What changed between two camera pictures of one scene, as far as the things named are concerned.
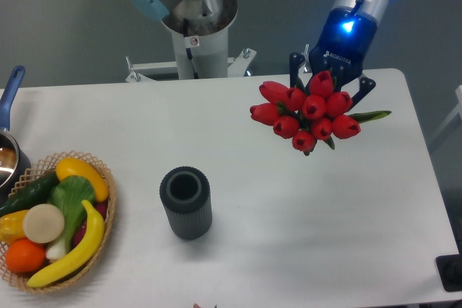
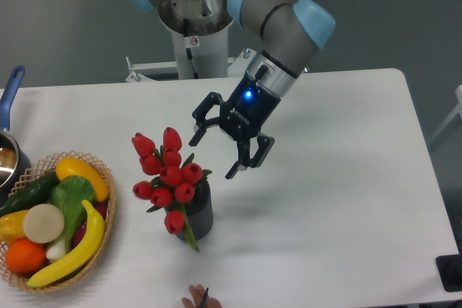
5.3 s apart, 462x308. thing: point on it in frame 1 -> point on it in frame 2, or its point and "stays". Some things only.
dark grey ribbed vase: [186, 195] stays
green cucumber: [36, 193] stays
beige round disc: [43, 223] stays
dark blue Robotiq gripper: [346, 35] -> [242, 117]
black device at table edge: [450, 270] stays
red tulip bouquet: [315, 114] -> [175, 179]
